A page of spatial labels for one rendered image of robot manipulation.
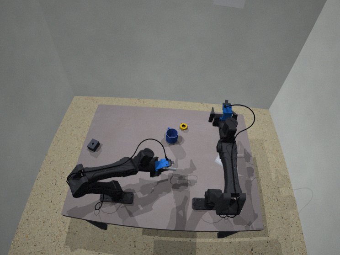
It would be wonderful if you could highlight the blue mug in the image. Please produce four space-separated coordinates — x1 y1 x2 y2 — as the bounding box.
166 127 178 145

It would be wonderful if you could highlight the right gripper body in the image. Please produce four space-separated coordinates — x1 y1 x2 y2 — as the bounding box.
209 105 232 131

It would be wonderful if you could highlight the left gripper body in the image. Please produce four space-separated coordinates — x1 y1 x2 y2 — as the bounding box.
145 157 169 177

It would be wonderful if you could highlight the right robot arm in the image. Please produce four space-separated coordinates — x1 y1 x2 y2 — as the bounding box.
192 117 246 215

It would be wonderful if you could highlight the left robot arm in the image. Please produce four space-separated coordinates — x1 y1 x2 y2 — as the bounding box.
68 148 154 204

